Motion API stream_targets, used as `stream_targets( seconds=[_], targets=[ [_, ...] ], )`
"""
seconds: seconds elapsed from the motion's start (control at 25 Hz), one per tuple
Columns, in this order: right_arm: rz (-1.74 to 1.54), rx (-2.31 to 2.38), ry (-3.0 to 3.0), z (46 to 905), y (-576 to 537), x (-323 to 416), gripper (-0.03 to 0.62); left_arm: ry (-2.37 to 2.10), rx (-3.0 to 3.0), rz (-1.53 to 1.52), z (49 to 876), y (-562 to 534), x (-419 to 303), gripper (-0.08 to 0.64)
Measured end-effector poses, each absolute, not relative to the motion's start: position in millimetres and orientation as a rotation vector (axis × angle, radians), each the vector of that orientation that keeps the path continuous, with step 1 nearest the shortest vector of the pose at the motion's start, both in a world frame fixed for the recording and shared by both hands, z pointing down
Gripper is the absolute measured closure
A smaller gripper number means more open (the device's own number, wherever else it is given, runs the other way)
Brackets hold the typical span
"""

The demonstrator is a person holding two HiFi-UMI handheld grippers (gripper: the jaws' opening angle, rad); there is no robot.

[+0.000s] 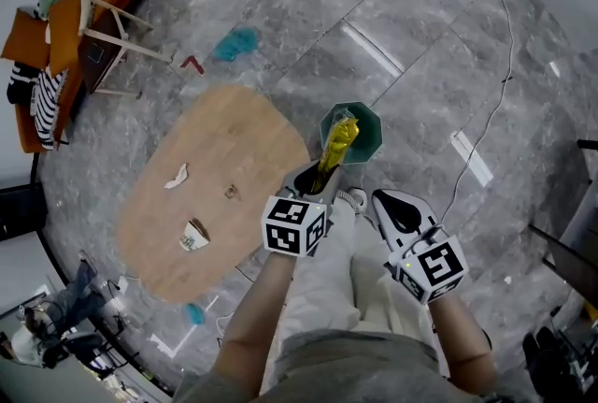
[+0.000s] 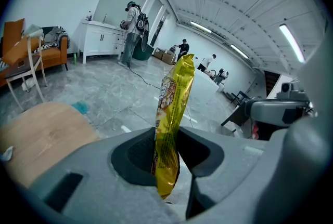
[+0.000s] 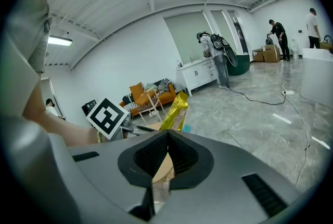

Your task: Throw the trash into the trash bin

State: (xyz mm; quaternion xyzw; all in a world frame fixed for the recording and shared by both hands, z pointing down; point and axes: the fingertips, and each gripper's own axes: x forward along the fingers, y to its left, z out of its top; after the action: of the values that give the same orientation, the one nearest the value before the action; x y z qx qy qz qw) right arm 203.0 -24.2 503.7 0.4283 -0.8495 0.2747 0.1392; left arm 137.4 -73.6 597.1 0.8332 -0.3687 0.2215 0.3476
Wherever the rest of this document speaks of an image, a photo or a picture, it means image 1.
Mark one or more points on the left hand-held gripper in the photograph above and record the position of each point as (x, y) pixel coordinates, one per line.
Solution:
(289, 228)

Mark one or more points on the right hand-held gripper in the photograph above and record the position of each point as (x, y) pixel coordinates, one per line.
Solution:
(432, 270)

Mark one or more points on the yellow snack wrapper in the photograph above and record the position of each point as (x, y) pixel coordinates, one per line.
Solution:
(338, 144)

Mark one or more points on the green waste bin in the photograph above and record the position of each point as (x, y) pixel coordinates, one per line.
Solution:
(369, 134)

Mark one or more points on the small brown scrap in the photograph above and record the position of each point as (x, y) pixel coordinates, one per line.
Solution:
(232, 191)

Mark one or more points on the paper cup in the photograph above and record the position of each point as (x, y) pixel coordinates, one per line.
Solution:
(191, 237)

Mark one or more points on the white tissue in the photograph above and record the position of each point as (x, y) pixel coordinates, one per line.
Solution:
(177, 177)

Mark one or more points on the person's right forearm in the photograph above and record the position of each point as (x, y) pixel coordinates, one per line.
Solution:
(462, 345)

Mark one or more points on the person's left forearm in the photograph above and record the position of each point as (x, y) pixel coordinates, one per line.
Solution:
(252, 321)

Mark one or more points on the oval wooden table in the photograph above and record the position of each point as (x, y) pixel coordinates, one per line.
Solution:
(224, 134)

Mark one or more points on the person's beige trousers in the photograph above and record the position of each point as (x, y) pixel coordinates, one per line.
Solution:
(327, 275)

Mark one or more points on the person's grey shirt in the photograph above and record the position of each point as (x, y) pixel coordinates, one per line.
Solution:
(350, 368)

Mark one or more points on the large teal cloth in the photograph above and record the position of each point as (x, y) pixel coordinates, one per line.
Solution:
(236, 43)

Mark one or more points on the red tape corner mark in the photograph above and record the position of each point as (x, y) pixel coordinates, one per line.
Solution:
(192, 63)

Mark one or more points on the small teal cloth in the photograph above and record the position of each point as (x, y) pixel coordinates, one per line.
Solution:
(195, 313)

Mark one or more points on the white tape corner mark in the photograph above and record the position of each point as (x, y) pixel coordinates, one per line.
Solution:
(187, 335)

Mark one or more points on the black phone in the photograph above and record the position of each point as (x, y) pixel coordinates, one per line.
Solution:
(95, 52)

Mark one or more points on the black white striped blanket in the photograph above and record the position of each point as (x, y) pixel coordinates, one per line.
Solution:
(46, 111)

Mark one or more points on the orange cushion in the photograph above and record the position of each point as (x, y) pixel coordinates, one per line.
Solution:
(25, 38)
(65, 36)

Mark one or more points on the black white striped pillow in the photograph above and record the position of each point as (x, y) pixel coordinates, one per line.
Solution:
(21, 83)

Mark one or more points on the right hand-held gripper camera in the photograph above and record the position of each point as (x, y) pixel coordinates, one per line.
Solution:
(427, 242)

